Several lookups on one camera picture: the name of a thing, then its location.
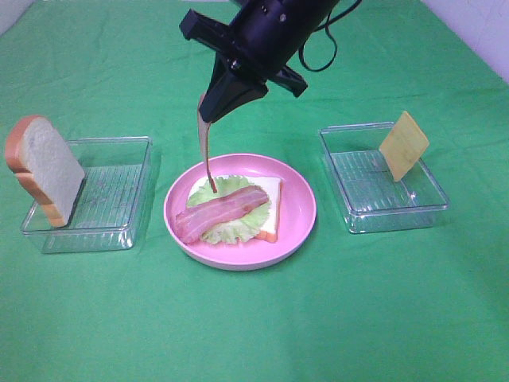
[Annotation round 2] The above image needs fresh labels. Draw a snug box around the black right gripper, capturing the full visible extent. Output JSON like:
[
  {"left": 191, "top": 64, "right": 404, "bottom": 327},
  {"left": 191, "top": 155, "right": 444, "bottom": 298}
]
[{"left": 178, "top": 0, "right": 309, "bottom": 124}]

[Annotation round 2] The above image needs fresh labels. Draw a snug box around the bacon strip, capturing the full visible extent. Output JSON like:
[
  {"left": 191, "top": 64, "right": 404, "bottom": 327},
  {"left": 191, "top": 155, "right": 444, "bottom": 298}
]
[
  {"left": 174, "top": 185, "right": 270, "bottom": 244},
  {"left": 196, "top": 92, "right": 217, "bottom": 193}
]

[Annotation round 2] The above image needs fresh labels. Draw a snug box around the bread slice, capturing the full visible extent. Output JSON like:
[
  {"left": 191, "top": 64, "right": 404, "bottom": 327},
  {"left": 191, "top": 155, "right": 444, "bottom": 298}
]
[
  {"left": 185, "top": 175, "right": 284, "bottom": 244},
  {"left": 5, "top": 115, "right": 85, "bottom": 228}
]

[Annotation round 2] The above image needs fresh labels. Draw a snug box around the green lettuce leaf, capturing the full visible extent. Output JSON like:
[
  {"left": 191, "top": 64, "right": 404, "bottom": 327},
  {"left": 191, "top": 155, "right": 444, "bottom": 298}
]
[{"left": 185, "top": 174, "right": 272, "bottom": 245}]

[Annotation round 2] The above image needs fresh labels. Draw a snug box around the yellow cheese slice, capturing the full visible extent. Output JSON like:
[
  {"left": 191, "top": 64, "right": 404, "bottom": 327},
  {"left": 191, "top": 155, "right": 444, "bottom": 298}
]
[{"left": 379, "top": 111, "right": 429, "bottom": 181}]

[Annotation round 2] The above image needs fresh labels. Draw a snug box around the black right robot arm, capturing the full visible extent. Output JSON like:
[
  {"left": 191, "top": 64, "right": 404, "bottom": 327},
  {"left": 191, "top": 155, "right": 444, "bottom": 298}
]
[{"left": 180, "top": 0, "right": 336, "bottom": 123}]

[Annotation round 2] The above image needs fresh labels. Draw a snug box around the pink round plate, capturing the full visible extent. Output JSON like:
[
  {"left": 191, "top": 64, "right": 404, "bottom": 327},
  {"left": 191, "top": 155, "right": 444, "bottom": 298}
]
[{"left": 163, "top": 153, "right": 317, "bottom": 271}]

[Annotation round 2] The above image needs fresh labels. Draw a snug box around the clear plastic bread tray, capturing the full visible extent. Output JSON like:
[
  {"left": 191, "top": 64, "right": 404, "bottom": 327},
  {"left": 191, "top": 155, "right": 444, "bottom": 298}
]
[{"left": 21, "top": 136, "right": 152, "bottom": 254}]

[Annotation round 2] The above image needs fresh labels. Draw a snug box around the clear plastic toppings tray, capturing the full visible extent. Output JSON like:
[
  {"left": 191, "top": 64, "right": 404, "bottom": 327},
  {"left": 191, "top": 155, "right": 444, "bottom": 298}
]
[{"left": 319, "top": 122, "right": 449, "bottom": 234}]

